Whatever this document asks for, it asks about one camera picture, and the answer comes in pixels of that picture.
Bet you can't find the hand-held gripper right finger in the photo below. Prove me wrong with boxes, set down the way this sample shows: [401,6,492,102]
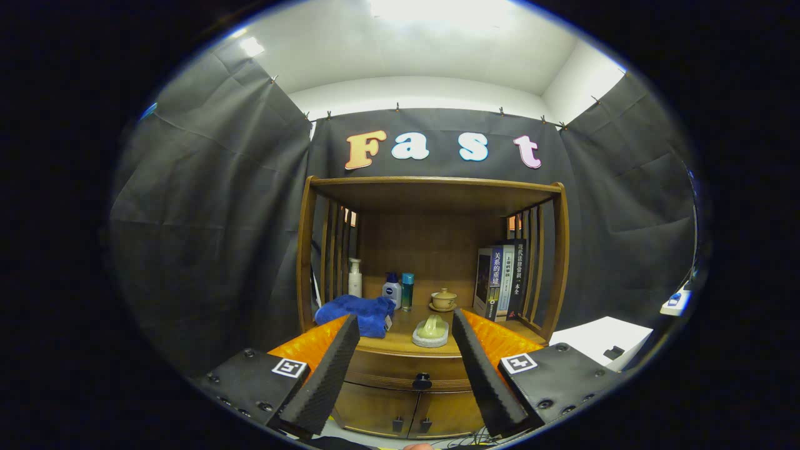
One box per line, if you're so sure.
[451,308,626,438]

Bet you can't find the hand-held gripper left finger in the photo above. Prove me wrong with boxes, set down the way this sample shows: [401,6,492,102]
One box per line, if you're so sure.
[194,314,362,438]

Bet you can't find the wooden drawer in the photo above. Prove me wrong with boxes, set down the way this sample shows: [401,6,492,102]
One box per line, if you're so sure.
[344,350,476,393]

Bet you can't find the green scrub brush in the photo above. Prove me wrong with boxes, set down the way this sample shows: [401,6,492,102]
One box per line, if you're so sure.
[412,314,450,348]

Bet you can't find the wooden countertop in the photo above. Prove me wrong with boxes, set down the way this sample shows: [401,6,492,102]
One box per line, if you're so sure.
[300,305,549,358]

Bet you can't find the white side cabinet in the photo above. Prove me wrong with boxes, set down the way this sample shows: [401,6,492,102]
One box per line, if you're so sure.
[549,316,654,369]

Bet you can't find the wooden cabinet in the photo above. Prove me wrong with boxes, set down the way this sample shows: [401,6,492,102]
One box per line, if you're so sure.
[296,176,571,440]

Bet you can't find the blue towel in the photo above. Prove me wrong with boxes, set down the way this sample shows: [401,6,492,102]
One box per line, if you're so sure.
[314,294,396,339]

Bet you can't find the beige lidded teacup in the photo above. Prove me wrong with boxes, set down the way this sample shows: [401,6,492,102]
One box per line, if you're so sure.
[429,288,458,313]

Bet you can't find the book with blue spine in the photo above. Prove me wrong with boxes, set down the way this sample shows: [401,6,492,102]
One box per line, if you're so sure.
[473,246,504,322]

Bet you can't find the book with pale spine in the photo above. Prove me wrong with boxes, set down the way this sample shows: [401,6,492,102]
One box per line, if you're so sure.
[497,244,516,322]

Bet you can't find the white bottle with blue cap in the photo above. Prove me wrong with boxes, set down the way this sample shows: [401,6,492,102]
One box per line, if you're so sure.
[382,272,403,310]

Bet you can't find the book with black spine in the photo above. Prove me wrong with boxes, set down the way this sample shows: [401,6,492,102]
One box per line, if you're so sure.
[507,239,527,321]

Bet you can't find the floor cables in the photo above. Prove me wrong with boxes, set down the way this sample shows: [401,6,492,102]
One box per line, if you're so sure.
[431,428,501,449]

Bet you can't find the white wall shelf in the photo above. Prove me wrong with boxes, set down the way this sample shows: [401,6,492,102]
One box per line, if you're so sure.
[660,289,693,316]

